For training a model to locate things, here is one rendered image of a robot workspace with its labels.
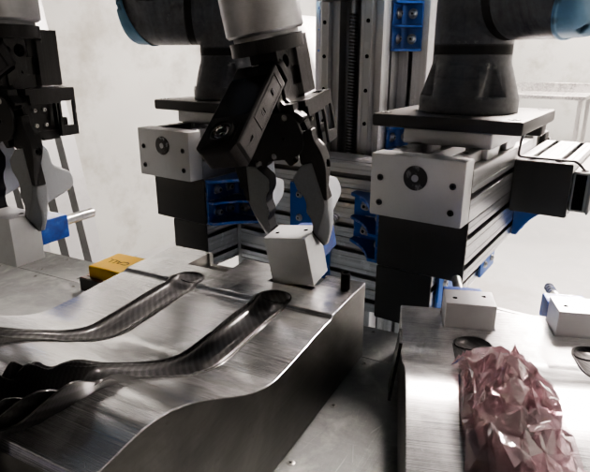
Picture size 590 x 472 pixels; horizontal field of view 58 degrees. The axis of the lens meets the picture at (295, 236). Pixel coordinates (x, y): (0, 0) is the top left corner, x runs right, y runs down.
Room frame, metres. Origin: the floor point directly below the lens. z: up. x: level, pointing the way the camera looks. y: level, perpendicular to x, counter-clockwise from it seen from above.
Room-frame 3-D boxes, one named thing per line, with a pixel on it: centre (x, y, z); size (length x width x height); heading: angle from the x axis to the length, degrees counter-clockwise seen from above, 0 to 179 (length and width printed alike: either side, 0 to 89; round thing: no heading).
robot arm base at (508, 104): (0.88, -0.27, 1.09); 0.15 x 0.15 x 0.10
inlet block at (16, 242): (0.61, 0.29, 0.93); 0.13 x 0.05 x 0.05; 152
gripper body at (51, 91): (0.60, 0.30, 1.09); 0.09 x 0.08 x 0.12; 152
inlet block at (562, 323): (0.54, -0.30, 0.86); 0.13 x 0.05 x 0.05; 170
